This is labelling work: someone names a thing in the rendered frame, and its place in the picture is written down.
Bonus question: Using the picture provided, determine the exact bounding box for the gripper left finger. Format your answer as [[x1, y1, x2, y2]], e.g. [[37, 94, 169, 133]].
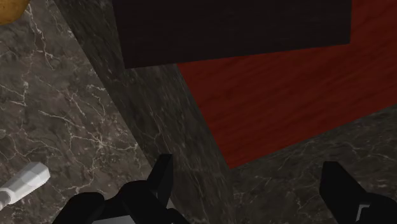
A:
[[52, 153, 190, 224]]

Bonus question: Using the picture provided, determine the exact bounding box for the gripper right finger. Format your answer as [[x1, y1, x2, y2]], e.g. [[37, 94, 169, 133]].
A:
[[319, 160, 397, 224]]

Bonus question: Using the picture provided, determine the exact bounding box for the brown round fruit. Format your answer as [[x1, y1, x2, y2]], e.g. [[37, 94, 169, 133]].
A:
[[0, 0, 31, 26]]

